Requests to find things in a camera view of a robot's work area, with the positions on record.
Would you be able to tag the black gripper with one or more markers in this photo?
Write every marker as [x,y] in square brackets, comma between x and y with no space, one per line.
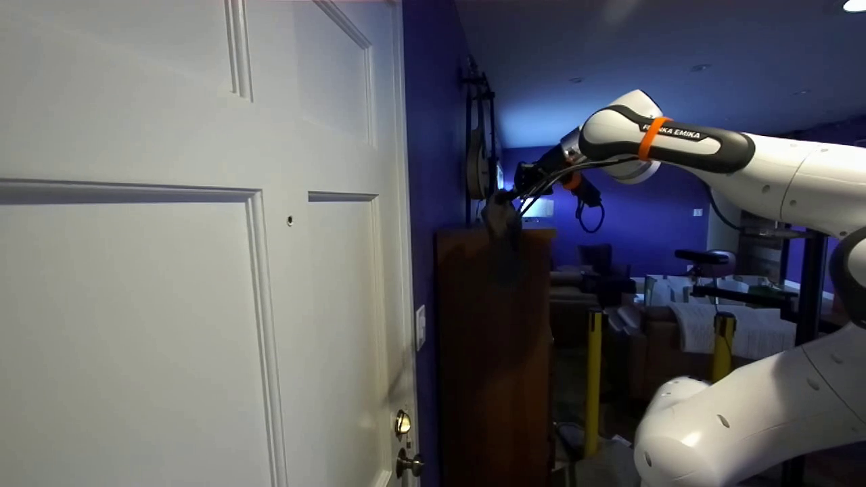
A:
[539,175]

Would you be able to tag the dark wooden cabinet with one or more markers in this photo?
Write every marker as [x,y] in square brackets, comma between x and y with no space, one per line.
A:
[493,359]

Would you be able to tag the white panel door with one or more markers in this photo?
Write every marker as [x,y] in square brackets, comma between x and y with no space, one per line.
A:
[205,244]

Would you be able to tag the round deadbolt lock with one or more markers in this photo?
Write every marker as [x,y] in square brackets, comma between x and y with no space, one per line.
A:
[401,424]

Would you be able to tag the black wall rack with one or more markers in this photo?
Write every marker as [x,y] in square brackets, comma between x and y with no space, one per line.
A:
[481,139]

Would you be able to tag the white wall light switch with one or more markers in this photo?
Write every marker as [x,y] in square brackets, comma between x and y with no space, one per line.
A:
[420,327]

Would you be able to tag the yellow stand post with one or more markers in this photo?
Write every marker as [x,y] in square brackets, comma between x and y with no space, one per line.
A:
[595,386]
[723,344]

